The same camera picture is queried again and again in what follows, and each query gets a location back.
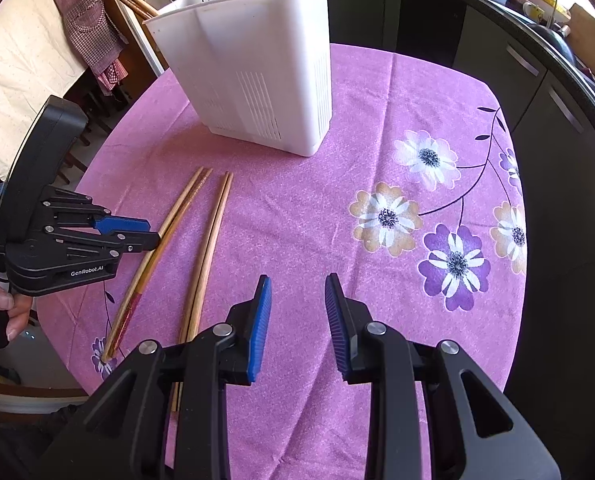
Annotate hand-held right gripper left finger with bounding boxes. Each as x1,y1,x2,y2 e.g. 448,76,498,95
37,275,273,480

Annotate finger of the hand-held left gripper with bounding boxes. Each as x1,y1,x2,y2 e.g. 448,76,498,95
40,199,152,236
52,227,159,267

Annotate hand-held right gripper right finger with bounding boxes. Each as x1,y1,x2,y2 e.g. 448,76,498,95
325,272,561,480

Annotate patterned wooden chopstick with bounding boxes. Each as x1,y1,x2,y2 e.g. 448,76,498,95
101,166,205,363
104,168,213,363

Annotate white plastic utensil holder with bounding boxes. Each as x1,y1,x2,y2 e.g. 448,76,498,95
143,0,334,158

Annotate person's left hand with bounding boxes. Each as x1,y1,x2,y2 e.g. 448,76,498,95
0,277,34,341

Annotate dark wooden chairs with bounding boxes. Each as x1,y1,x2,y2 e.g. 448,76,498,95
60,75,128,181

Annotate white curtain cloth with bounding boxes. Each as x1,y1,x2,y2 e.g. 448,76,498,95
0,0,85,181

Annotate purple floral tablecloth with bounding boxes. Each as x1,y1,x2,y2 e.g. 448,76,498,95
37,42,528,480

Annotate checkered apron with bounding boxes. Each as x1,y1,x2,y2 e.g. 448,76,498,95
50,0,128,93

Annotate chopsticks inside holder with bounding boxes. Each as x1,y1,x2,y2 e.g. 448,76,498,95
84,0,168,76

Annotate dark base cabinets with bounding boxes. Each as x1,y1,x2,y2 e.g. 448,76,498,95
327,0,595,401

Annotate black kitchen countertop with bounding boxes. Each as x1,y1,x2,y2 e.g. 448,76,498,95
382,0,595,151

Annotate dark wok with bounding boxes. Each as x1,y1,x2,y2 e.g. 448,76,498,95
532,22,573,56

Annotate wooden cutting board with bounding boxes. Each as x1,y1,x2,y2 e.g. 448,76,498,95
562,2,595,76

